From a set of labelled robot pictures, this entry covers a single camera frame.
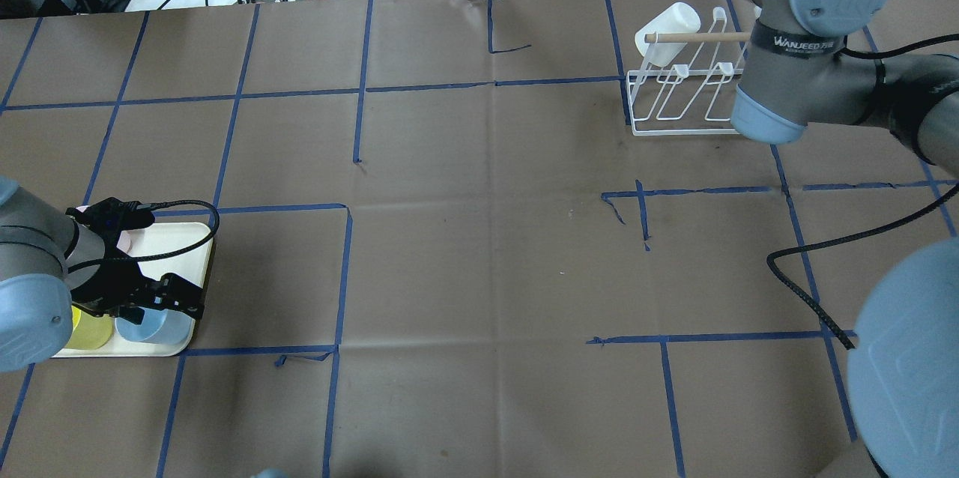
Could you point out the cream plastic tray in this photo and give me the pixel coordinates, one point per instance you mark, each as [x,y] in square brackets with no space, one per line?
[192,266]

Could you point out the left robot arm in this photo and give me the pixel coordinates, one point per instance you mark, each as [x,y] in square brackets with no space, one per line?
[37,240]

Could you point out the white ikea cup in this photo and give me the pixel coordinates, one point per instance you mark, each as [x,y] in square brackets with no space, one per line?
[654,41]

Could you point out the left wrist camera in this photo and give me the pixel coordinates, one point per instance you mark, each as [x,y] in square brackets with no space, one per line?
[113,215]

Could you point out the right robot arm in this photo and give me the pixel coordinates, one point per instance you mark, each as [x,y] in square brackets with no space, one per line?
[902,367]

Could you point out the yellow cup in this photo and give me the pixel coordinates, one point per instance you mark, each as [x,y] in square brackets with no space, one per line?
[89,331]

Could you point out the light blue cup near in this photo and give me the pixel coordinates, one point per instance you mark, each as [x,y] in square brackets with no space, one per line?
[157,327]

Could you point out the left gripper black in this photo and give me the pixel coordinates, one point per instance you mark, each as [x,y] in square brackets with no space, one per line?
[100,281]

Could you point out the pink cup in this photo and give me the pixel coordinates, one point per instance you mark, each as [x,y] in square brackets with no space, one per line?
[124,241]

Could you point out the white wire cup rack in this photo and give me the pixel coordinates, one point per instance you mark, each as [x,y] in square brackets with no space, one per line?
[692,96]

